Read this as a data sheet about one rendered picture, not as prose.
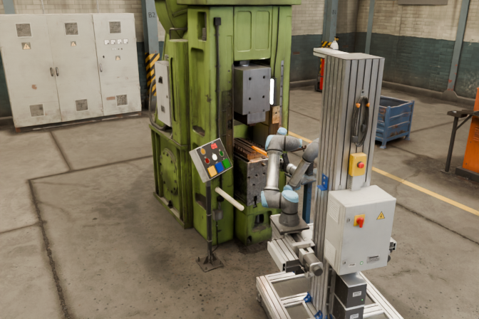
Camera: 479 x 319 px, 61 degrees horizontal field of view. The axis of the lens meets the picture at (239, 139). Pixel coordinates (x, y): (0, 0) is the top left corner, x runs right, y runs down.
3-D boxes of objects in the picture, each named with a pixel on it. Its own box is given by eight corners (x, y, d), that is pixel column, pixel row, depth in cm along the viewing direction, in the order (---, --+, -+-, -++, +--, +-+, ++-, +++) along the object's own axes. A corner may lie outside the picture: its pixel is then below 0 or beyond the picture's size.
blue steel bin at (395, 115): (410, 139, 718) (416, 100, 695) (383, 148, 673) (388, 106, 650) (355, 124, 809) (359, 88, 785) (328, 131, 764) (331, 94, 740)
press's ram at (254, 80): (276, 109, 381) (278, 67, 368) (242, 114, 361) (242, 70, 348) (252, 100, 414) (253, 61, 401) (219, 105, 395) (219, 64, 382)
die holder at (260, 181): (279, 196, 405) (280, 155, 391) (246, 206, 386) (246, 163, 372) (248, 177, 450) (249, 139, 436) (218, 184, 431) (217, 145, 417)
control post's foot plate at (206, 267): (225, 265, 376) (225, 257, 373) (204, 273, 365) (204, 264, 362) (214, 253, 393) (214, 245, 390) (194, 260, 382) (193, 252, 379)
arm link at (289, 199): (297, 214, 283) (299, 196, 278) (278, 212, 285) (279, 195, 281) (298, 206, 294) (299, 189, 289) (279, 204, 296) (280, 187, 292)
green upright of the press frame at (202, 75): (234, 239, 416) (233, 5, 342) (212, 247, 404) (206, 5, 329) (214, 221, 452) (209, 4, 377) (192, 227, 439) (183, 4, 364)
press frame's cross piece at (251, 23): (271, 58, 378) (272, 4, 362) (233, 61, 357) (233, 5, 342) (245, 53, 413) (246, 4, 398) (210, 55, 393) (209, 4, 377)
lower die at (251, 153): (264, 156, 388) (264, 148, 386) (246, 160, 378) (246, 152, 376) (241, 144, 422) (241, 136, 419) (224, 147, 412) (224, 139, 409)
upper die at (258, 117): (265, 121, 377) (265, 111, 374) (246, 124, 367) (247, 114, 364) (241, 111, 411) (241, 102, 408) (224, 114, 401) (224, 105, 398)
